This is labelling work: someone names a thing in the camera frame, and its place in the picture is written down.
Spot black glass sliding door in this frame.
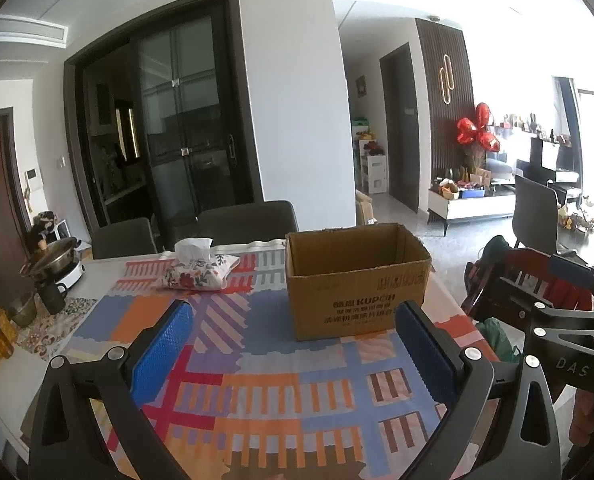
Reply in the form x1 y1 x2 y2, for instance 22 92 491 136
64 0 265 241

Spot cardboard box on floor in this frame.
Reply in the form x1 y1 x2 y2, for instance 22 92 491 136
355 190 378 226

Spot white induction cooker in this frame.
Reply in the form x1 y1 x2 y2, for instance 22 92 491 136
37 260 86 291

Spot floral tissue pack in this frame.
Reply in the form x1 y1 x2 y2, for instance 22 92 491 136
156 237 241 292

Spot grey sofa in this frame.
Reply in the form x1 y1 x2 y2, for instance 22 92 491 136
486 152 524 183

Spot black piano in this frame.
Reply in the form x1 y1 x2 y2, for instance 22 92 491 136
527 137 580 186

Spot red foil balloons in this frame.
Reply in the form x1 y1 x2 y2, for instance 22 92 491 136
456 102 502 153

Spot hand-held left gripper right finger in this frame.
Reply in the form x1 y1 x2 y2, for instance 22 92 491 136
394 300 563 480

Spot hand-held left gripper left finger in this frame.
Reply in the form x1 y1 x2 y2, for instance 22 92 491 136
27 300 195 480

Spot dark wooden door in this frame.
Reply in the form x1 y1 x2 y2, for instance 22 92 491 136
379 42 420 213

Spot metal cooking pot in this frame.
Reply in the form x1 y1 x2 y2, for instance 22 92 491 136
19 237 82 276

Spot white TV console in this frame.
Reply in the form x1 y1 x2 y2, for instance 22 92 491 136
427 187 518 236

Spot clear glass cup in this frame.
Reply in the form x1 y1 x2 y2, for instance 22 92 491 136
9 292 38 328

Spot gold wall ornament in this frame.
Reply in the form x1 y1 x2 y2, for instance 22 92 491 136
438 52 455 106

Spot black mug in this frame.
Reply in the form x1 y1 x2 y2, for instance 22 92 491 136
36 280 68 315

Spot cardboard box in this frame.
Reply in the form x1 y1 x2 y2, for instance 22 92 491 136
355 190 378 226
284 222 433 342

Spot green plastic bag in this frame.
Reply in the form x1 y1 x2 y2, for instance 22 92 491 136
477 316 520 363

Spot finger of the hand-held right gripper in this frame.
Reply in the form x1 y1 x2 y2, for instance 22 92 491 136
550 254 594 311
496 272 594 342

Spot red wooden chair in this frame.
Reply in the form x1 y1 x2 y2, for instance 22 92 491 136
461 247 594 321

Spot floral placemat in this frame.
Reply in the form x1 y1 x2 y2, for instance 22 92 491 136
14 296 98 361

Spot white ceiling air vent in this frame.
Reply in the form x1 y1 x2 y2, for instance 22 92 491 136
0 22 70 48

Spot dark grey dining chair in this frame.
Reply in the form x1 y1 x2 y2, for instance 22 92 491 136
92 217 159 261
511 175 562 251
197 200 299 251

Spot brown entrance door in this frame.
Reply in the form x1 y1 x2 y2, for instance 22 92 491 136
0 107 32 306

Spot white storage shelf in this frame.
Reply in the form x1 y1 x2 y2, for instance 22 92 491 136
359 137 390 196

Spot colourful patterned table mat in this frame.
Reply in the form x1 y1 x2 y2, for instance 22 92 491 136
19 247 503 480

